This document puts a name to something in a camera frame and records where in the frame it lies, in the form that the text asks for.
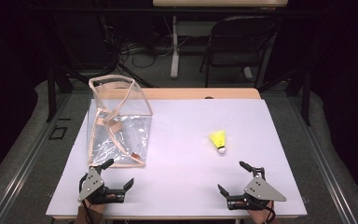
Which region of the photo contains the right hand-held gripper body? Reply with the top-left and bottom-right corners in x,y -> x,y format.
227,167 -> 287,210

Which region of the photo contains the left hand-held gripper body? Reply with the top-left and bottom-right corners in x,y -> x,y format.
77,166 -> 127,205

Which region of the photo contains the transparent bag with beige trim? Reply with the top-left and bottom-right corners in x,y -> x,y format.
87,74 -> 154,169

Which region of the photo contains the yellow shuttlecock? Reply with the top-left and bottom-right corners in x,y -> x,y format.
209,130 -> 227,155

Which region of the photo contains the person's left hand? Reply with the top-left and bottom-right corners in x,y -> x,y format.
83,193 -> 118,214

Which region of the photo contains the person's right hand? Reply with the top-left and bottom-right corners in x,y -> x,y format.
235,200 -> 275,224

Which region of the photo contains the white table mat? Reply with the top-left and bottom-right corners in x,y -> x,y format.
46,98 -> 308,217

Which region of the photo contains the wooden table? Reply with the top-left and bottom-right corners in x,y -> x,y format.
46,87 -> 308,221

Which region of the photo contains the black metal stand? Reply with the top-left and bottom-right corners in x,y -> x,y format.
45,66 -> 73,123
287,66 -> 312,127

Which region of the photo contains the black tripod leg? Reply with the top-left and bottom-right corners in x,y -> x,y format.
117,63 -> 157,89

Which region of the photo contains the black folding chair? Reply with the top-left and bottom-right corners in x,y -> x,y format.
199,16 -> 280,90

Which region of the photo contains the white desk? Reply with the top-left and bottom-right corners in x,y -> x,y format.
152,0 -> 289,79

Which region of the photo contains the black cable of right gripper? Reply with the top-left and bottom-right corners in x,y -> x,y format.
247,197 -> 277,224

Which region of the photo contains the black square floor frame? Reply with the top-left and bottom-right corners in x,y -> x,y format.
48,124 -> 69,141

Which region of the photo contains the aluminium floor rail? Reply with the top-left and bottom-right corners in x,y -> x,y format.
0,92 -> 73,224
287,92 -> 358,224

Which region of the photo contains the bundle of floor cables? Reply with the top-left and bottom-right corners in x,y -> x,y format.
117,38 -> 175,69

